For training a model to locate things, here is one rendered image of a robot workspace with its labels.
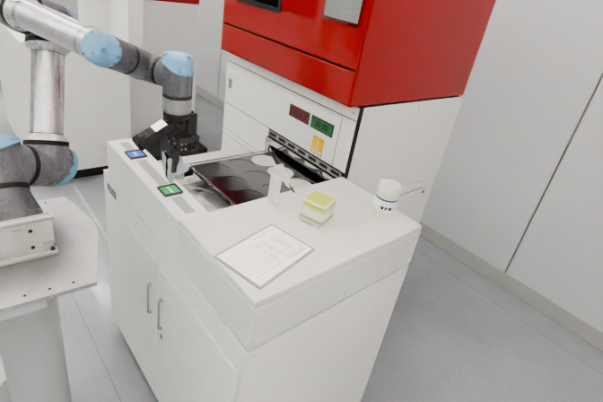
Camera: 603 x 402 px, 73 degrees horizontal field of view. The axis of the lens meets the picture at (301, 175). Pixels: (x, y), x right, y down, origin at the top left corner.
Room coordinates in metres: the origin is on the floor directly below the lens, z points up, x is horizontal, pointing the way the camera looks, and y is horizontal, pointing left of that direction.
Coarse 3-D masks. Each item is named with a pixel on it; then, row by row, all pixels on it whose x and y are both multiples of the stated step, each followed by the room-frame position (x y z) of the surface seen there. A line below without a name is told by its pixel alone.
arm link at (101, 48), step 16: (0, 0) 1.03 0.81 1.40; (16, 0) 1.04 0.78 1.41; (32, 0) 1.06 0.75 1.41; (0, 16) 1.03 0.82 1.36; (16, 16) 1.02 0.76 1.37; (32, 16) 1.00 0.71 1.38; (48, 16) 0.99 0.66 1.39; (64, 16) 1.00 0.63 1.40; (32, 32) 1.02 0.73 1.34; (48, 32) 0.97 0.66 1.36; (64, 32) 0.95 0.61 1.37; (80, 32) 0.94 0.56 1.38; (96, 32) 0.91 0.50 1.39; (80, 48) 0.93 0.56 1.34; (96, 48) 0.89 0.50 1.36; (112, 48) 0.91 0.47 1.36; (128, 48) 0.96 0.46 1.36; (96, 64) 0.90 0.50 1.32; (112, 64) 0.91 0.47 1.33; (128, 64) 0.95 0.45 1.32
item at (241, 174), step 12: (252, 156) 1.48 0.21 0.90; (204, 168) 1.31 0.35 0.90; (216, 168) 1.32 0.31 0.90; (228, 168) 1.34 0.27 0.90; (240, 168) 1.36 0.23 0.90; (252, 168) 1.38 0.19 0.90; (264, 168) 1.39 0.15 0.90; (288, 168) 1.43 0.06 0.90; (216, 180) 1.23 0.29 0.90; (228, 180) 1.25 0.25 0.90; (240, 180) 1.26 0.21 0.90; (252, 180) 1.28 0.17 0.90; (264, 180) 1.29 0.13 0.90; (228, 192) 1.16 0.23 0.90; (240, 192) 1.18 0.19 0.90; (252, 192) 1.20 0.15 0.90; (264, 192) 1.21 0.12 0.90
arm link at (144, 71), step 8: (144, 56) 1.00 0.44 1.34; (152, 56) 1.03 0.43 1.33; (160, 56) 1.04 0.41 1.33; (144, 64) 1.00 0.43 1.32; (152, 64) 1.01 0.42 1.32; (136, 72) 0.98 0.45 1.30; (144, 72) 1.00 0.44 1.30; (152, 72) 1.00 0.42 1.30; (144, 80) 1.03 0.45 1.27; (152, 80) 1.01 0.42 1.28
